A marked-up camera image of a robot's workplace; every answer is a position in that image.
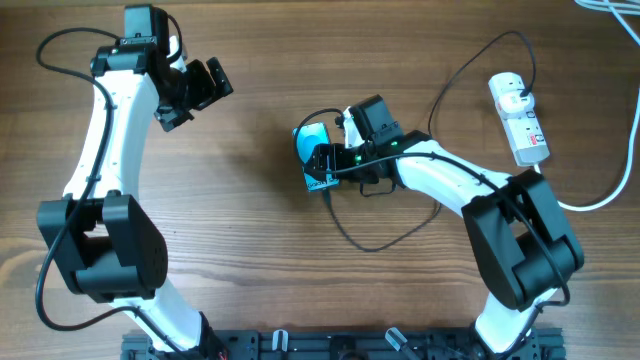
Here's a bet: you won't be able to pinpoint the blue screen smartphone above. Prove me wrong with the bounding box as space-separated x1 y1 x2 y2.
296 123 340 192

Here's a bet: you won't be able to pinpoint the black charger cable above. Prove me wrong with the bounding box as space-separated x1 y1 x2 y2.
321 30 540 253

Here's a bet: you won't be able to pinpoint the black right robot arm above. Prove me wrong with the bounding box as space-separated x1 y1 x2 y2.
292 95 584 359

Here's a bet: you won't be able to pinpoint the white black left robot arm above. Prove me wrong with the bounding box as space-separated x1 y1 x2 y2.
37 4 232 359

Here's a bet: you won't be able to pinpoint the white usb charger plug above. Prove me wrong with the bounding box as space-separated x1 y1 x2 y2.
495 91 535 118

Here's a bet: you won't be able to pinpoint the white power strip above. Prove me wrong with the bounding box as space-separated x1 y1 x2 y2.
488 72 550 167

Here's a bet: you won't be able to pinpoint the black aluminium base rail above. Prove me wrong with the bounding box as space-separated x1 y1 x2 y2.
120 328 567 360

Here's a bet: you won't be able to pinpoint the white power strip cord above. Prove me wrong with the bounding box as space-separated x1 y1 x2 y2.
532 87 640 212

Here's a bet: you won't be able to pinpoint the white cables at corner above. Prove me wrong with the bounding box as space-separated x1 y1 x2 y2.
573 0 640 44

